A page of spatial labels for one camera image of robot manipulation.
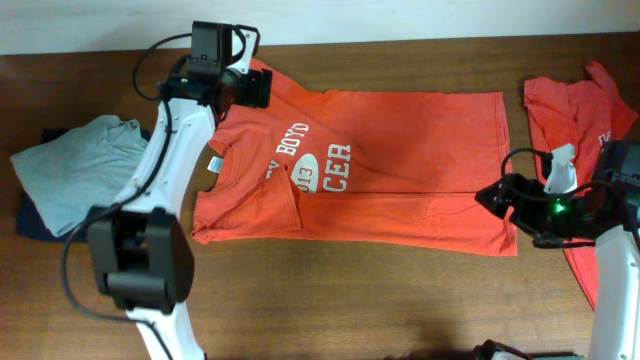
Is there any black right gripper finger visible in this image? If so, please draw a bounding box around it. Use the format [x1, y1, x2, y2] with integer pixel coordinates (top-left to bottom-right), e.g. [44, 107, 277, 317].
[494, 174, 522, 200]
[475, 187, 509, 218]

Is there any orange soccer print t-shirt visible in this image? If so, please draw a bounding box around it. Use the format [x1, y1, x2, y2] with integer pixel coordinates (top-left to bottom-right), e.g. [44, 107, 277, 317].
[192, 73, 517, 256]

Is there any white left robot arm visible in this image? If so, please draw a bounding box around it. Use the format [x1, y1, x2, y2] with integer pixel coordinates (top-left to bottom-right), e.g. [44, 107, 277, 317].
[86, 69, 273, 359]

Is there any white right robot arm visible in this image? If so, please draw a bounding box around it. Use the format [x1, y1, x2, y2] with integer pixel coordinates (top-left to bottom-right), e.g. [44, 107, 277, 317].
[475, 173, 639, 360]

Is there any red heathered t-shirt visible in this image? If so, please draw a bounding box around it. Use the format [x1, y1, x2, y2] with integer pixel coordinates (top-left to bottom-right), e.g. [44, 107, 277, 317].
[522, 60, 640, 311]

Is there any light grey folded t-shirt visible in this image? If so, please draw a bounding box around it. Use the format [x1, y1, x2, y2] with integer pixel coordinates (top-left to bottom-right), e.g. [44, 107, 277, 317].
[10, 115, 149, 237]

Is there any dark navy folded garment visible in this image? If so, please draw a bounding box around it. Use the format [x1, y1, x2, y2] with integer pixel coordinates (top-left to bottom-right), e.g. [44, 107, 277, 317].
[15, 129, 151, 242]

